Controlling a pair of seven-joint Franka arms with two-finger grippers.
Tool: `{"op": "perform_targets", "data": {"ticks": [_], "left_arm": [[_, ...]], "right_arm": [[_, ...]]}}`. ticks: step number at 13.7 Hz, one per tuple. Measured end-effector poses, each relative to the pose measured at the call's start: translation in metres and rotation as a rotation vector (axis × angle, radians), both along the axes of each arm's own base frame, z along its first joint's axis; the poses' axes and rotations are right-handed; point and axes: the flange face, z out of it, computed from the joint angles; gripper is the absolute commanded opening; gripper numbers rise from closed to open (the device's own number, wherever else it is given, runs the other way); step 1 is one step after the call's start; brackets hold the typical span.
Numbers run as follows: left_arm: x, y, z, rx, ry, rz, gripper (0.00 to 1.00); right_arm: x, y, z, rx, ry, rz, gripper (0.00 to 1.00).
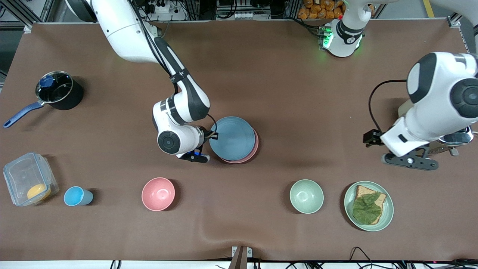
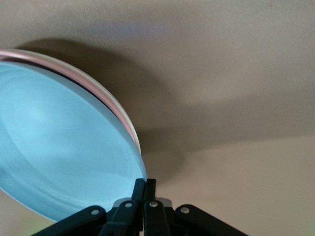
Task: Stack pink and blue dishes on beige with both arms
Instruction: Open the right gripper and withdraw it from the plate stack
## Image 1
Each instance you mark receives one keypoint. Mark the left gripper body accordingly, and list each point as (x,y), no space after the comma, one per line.
(372,138)

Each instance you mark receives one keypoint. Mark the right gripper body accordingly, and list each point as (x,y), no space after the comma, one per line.
(204,135)

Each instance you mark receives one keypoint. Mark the blue plate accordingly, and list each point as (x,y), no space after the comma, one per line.
(232,139)

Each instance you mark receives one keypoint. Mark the pink plate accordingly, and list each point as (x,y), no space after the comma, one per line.
(251,156)

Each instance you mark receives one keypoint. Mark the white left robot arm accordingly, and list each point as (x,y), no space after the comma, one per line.
(440,112)

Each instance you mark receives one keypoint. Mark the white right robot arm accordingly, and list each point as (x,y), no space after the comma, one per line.
(123,33)

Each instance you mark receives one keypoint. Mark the bread slice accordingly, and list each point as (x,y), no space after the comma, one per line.
(362,191)

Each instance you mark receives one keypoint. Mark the pale green plate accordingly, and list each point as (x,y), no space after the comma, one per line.
(388,209)

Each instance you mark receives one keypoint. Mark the pink bowl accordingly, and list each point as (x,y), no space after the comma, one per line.
(158,194)

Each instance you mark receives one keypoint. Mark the green lettuce leaf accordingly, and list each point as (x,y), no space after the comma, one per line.
(366,211)

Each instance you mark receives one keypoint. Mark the beige chrome toaster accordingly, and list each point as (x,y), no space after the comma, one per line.
(457,139)

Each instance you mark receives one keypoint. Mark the pale green bowl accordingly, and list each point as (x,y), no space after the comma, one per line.
(306,196)

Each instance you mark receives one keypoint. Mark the brown table cover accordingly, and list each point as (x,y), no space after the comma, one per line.
(280,93)

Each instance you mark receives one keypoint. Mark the white power strip with plugs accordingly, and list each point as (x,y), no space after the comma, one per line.
(162,8)

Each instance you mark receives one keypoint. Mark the crate of orange packets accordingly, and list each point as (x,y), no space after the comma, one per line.
(321,9)

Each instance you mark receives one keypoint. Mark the blue cup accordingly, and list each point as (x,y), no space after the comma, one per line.
(74,196)

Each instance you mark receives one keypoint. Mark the glass lid with blue knob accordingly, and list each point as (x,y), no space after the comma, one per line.
(59,93)

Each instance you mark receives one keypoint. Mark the yellow oval food item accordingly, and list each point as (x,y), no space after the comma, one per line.
(37,191)

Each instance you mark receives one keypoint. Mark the clear plastic food container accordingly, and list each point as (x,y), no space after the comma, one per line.
(22,175)

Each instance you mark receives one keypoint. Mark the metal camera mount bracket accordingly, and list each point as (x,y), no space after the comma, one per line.
(241,257)

